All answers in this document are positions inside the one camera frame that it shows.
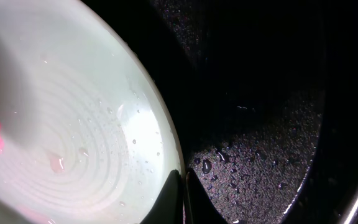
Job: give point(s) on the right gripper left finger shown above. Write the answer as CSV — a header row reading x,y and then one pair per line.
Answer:
x,y
168,207

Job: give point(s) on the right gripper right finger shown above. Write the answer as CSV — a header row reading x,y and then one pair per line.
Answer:
x,y
198,207

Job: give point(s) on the mint plate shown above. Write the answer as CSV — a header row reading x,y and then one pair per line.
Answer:
x,y
85,136

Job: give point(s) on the round black tray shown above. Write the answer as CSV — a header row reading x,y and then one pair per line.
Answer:
x,y
264,98

